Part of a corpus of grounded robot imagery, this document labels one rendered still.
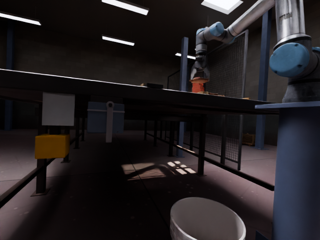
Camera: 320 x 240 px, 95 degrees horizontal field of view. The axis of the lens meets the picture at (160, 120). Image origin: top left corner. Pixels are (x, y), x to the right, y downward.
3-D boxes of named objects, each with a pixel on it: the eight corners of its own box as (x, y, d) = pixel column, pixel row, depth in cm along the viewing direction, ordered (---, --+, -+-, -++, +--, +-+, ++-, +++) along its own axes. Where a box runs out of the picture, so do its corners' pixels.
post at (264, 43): (268, 149, 427) (278, -4, 419) (261, 149, 415) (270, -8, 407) (257, 146, 459) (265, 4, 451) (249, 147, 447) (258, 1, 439)
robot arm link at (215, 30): (228, 24, 93) (214, 32, 103) (216, 18, 88) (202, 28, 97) (227, 36, 93) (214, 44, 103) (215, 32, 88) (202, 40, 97)
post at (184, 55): (185, 157, 296) (191, 37, 291) (177, 157, 290) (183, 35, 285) (180, 155, 312) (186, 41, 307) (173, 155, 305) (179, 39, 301)
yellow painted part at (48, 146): (65, 158, 53) (67, 92, 52) (34, 159, 50) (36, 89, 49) (69, 152, 60) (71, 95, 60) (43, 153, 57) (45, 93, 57)
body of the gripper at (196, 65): (206, 71, 107) (207, 55, 107) (205, 67, 99) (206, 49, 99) (195, 72, 110) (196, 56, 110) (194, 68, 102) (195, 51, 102)
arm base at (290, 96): (337, 102, 62) (339, 78, 61) (311, 101, 59) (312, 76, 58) (297, 104, 77) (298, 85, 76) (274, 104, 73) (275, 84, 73)
